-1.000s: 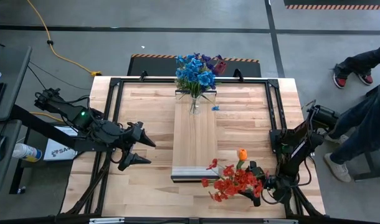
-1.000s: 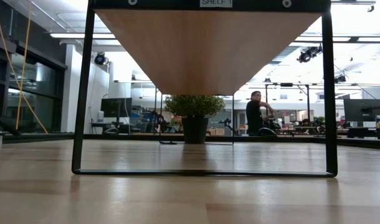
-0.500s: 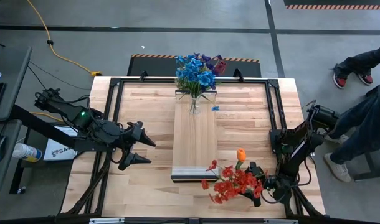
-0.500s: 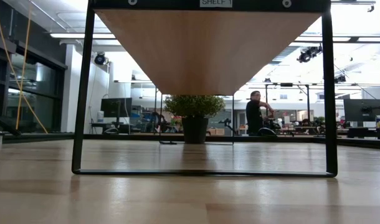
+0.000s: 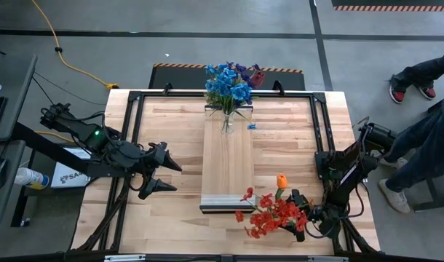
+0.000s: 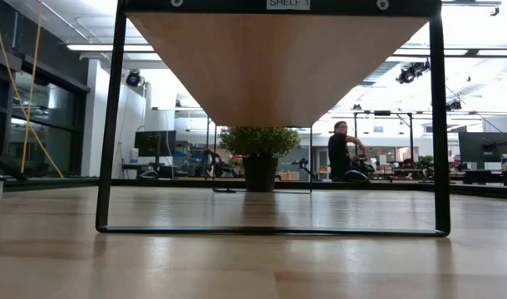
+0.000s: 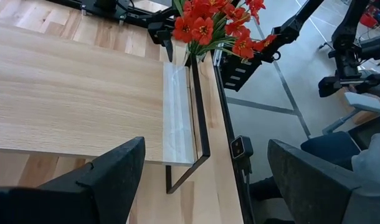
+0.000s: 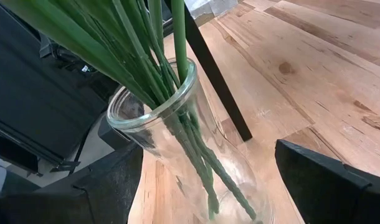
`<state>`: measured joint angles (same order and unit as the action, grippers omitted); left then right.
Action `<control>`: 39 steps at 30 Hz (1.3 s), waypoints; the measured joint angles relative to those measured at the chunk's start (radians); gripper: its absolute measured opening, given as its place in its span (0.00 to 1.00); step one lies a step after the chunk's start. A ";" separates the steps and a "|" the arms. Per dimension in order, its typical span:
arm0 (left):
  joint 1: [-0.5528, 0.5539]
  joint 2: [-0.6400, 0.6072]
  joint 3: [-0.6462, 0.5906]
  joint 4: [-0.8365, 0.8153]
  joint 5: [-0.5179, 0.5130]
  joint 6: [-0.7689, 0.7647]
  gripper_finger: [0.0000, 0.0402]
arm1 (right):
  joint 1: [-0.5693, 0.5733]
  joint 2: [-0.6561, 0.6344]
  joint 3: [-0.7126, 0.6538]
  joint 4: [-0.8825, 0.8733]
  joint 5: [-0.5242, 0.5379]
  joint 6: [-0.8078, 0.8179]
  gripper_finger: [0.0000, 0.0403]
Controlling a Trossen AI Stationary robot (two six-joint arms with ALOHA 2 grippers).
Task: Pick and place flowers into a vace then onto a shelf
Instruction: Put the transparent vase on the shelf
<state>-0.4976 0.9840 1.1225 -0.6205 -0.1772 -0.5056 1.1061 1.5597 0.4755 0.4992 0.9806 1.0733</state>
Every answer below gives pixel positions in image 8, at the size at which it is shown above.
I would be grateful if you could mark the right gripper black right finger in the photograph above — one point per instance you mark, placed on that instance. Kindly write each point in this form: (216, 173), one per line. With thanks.
(327, 186)

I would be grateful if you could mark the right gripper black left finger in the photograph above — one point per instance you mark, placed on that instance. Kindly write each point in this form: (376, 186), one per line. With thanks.
(109, 186)

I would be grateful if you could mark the clear glass vase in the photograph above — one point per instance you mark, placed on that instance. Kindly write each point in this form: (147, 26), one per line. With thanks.
(177, 140)

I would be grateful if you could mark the orange artificial tulip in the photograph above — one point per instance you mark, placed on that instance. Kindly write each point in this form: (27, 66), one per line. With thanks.
(179, 31)

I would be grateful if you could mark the wooden shelf with black frame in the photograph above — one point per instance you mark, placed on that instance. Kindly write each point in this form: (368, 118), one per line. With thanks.
(215, 77)

